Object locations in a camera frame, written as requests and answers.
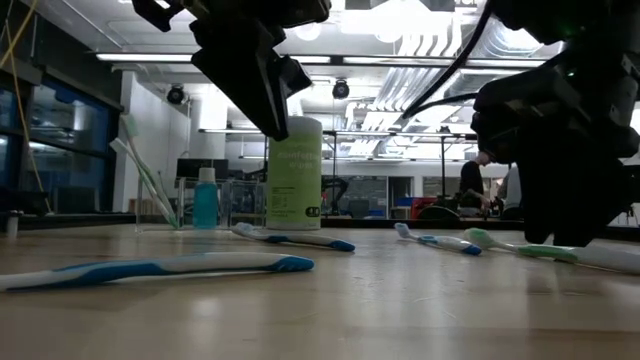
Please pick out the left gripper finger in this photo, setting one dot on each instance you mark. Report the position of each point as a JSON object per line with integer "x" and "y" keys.
{"x": 295, "y": 75}
{"x": 250, "y": 85}

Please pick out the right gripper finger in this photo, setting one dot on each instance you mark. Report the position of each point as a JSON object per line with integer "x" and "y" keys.
{"x": 580, "y": 200}
{"x": 534, "y": 200}

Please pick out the green white toothbrush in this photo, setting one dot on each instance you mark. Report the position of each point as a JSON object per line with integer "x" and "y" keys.
{"x": 600, "y": 257}
{"x": 150, "y": 175}

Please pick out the blue white toothbrush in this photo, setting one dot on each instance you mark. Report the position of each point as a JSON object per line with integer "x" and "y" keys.
{"x": 310, "y": 240}
{"x": 450, "y": 243}
{"x": 200, "y": 262}

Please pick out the black background robot arm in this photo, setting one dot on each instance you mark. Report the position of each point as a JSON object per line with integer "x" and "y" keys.
{"x": 340, "y": 184}

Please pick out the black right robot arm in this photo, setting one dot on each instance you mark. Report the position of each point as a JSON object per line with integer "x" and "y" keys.
{"x": 550, "y": 15}

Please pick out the person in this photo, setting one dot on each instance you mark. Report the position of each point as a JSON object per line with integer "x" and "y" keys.
{"x": 472, "y": 185}
{"x": 512, "y": 192}

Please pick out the white round ceiling lamp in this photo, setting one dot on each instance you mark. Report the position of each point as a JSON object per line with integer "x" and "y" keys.
{"x": 307, "y": 32}

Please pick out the black ceiling spotlight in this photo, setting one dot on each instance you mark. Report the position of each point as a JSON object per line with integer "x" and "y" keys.
{"x": 176, "y": 94}
{"x": 341, "y": 89}

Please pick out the long ceiling light strip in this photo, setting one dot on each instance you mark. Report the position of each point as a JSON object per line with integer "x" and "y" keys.
{"x": 145, "y": 57}

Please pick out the black computer monitor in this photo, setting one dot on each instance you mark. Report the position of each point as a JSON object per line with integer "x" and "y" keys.
{"x": 187, "y": 169}

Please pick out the red storage box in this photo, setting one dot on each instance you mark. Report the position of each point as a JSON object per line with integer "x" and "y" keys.
{"x": 422, "y": 207}

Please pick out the green wipes canister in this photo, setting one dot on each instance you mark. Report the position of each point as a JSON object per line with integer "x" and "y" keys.
{"x": 295, "y": 190}

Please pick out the clear plastic organizer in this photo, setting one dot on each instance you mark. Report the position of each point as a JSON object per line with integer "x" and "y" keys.
{"x": 240, "y": 200}

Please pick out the blue mouthwash bottle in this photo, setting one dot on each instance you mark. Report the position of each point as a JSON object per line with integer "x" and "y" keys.
{"x": 205, "y": 205}

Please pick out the small grey cylinder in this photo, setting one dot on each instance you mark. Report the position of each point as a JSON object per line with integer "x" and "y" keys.
{"x": 14, "y": 225}

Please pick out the silver ventilation duct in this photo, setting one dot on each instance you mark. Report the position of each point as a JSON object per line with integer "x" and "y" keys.
{"x": 500, "y": 45}

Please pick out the black aluminium table frame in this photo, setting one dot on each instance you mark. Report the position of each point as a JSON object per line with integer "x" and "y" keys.
{"x": 75, "y": 220}

